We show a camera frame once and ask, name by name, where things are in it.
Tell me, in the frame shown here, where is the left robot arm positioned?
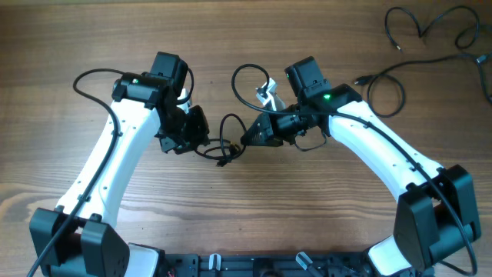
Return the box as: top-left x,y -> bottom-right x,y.
29,52 -> 209,276

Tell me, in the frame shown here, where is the thick black USB cable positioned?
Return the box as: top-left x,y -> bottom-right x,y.
194,112 -> 248,168

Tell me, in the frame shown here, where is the right camera black cable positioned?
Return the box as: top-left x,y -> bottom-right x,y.
231,63 -> 478,276

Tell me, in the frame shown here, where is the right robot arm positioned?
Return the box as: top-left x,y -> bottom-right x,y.
241,57 -> 481,276

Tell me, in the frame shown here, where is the thin black USB cable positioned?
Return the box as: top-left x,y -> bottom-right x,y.
384,5 -> 492,53

